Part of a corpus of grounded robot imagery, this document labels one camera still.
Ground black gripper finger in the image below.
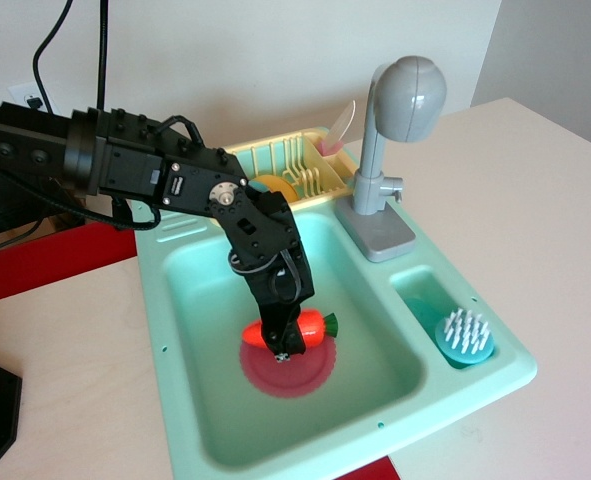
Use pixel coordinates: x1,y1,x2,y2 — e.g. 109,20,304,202
261,309,306,363

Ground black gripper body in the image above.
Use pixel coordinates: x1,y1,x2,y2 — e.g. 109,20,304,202
209,182,314,320

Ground orange toy carrot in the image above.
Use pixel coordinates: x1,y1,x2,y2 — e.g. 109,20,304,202
242,308,339,349

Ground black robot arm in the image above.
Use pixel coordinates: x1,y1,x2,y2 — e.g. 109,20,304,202
0,103,314,361

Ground yellow toy plate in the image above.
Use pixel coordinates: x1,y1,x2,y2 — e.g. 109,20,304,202
250,174,299,203

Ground pink toy plate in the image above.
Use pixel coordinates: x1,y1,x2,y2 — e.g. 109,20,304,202
239,339,337,399

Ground teal toy cup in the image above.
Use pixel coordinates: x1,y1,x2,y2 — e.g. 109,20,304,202
248,180,270,193

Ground yellow dish rack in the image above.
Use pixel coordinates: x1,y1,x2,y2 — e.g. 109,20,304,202
225,129,356,211

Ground pink toy knife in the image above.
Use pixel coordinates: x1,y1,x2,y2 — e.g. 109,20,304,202
316,100,356,156

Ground mint green toy sink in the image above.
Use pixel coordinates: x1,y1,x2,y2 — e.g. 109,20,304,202
126,125,538,480

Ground teal scrub brush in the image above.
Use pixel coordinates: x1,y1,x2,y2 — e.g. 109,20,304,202
434,308,495,367

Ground grey toy faucet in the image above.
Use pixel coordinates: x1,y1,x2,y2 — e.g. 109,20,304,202
334,54,448,263

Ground red board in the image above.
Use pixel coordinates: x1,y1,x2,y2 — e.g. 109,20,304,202
0,223,137,300

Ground black gooseneck cable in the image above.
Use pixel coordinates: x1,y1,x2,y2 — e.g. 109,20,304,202
96,0,111,110

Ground white wall outlet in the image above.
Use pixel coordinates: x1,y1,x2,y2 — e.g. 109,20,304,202
7,80,59,114

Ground black power cord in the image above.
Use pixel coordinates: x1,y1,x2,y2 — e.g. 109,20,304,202
24,0,76,114

